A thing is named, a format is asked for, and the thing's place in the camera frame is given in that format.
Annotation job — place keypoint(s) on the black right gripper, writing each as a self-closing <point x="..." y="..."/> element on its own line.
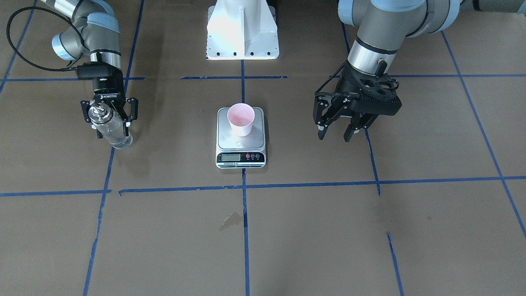
<point x="107" y="91"/>

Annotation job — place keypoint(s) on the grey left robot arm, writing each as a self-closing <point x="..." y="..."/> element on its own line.
<point x="383" y="25"/>

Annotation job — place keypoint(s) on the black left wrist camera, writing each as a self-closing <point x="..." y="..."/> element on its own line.
<point x="370" y="105"/>

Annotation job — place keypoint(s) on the pink paper cup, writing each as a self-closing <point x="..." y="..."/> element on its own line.
<point x="241" y="116"/>

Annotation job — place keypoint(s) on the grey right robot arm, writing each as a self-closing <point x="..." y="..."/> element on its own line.
<point x="95" y="33"/>

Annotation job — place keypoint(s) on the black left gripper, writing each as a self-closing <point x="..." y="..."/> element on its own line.
<point x="342" y="87"/>

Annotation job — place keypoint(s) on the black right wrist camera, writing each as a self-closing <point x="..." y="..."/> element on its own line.
<point x="94" y="70"/>

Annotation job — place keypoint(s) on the white digital kitchen scale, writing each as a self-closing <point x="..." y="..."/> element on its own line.
<point x="240" y="152"/>

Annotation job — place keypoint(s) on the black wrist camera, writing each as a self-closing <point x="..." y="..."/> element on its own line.
<point x="94" y="70"/>
<point x="370" y="105"/>

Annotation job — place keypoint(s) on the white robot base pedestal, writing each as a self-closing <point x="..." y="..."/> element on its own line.
<point x="242" y="30"/>

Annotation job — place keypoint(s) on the clear glass sauce bottle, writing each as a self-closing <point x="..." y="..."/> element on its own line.
<point x="109" y="124"/>

